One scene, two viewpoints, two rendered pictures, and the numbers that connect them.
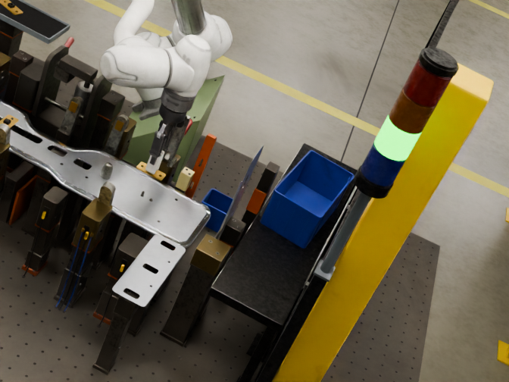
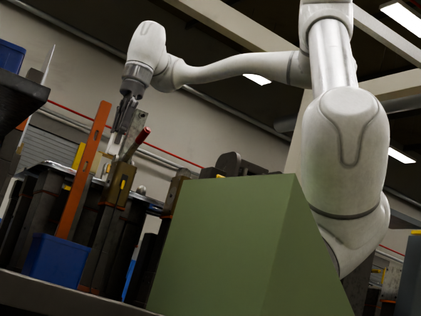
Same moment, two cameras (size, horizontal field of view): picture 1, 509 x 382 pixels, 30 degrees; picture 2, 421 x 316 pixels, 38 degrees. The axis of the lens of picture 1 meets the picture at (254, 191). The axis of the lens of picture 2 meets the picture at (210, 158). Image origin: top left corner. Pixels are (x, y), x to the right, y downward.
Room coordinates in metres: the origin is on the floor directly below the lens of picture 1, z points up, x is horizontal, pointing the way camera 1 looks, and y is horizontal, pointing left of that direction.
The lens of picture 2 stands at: (3.93, -0.36, 0.71)
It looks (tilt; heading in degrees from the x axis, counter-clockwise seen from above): 15 degrees up; 150
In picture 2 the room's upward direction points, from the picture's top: 16 degrees clockwise
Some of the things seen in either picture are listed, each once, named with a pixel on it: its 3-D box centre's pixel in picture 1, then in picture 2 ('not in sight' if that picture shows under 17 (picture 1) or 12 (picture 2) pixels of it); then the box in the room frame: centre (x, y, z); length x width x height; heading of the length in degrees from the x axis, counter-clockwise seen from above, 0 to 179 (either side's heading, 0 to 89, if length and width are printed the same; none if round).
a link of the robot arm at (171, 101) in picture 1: (178, 96); (136, 76); (2.23, 0.30, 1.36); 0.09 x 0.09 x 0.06
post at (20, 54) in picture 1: (10, 106); not in sight; (2.49, 0.84, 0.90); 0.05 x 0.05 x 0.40; 84
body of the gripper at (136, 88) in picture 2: (170, 117); (129, 97); (2.23, 0.30, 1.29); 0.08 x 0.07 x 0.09; 174
